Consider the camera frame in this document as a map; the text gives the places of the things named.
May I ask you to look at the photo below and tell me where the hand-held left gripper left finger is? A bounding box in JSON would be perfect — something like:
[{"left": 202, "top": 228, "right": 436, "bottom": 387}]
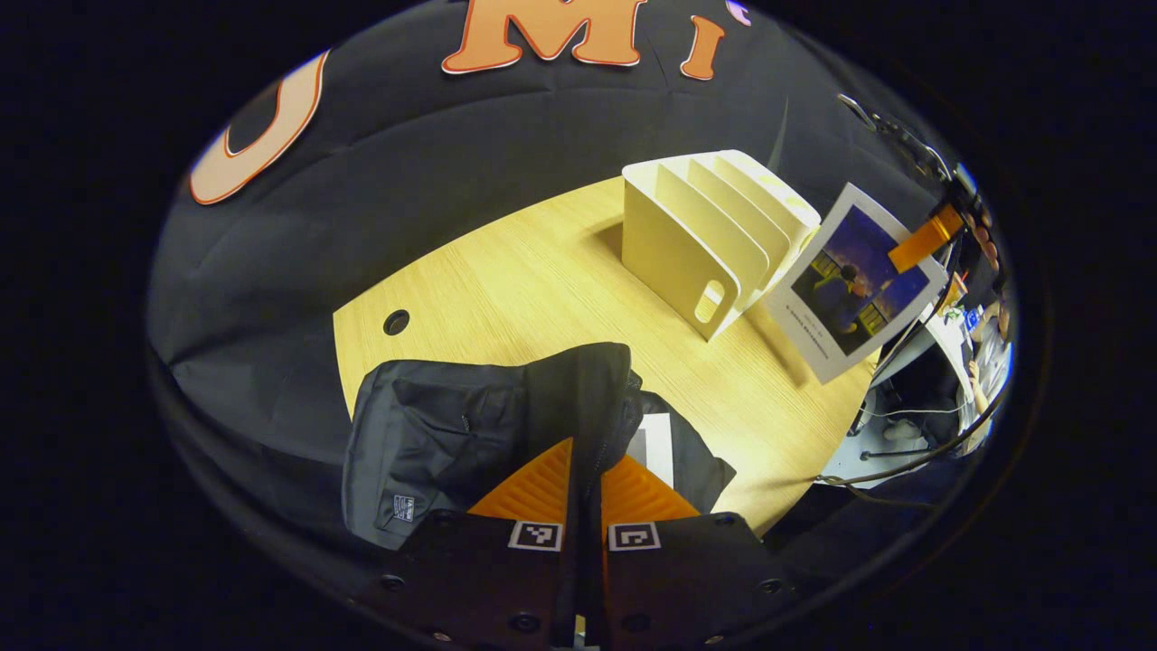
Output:
[{"left": 375, "top": 437, "right": 579, "bottom": 650}]

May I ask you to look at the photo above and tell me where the black schoolbag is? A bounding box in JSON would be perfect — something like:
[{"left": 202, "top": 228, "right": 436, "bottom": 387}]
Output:
[{"left": 342, "top": 342, "right": 738, "bottom": 551}]

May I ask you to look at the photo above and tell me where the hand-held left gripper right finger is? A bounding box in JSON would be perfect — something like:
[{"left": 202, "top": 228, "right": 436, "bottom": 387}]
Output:
[{"left": 588, "top": 452, "right": 796, "bottom": 650}]

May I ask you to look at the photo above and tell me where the thin metal stand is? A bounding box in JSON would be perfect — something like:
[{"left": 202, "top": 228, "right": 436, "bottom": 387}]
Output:
[{"left": 836, "top": 90, "right": 959, "bottom": 186}]

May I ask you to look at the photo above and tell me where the portrait cover book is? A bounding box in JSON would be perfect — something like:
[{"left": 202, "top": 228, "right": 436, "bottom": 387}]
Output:
[{"left": 626, "top": 413, "right": 675, "bottom": 489}]

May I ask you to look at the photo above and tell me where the blue cover book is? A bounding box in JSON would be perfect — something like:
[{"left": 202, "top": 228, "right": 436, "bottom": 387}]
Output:
[{"left": 762, "top": 183, "right": 950, "bottom": 385}]

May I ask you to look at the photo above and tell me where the black cable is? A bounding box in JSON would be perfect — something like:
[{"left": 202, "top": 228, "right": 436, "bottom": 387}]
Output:
[{"left": 814, "top": 384, "right": 1009, "bottom": 494}]

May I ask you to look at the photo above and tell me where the white bookshelf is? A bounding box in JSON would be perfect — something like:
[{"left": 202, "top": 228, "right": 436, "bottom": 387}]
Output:
[{"left": 621, "top": 149, "right": 822, "bottom": 343}]

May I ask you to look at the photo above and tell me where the black backdrop cloth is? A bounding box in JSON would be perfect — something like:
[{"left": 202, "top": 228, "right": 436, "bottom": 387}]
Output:
[{"left": 145, "top": 0, "right": 959, "bottom": 580}]

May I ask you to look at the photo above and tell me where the cluttered white desk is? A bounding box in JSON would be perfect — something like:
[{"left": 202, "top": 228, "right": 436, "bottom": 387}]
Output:
[{"left": 814, "top": 289, "right": 1015, "bottom": 494}]

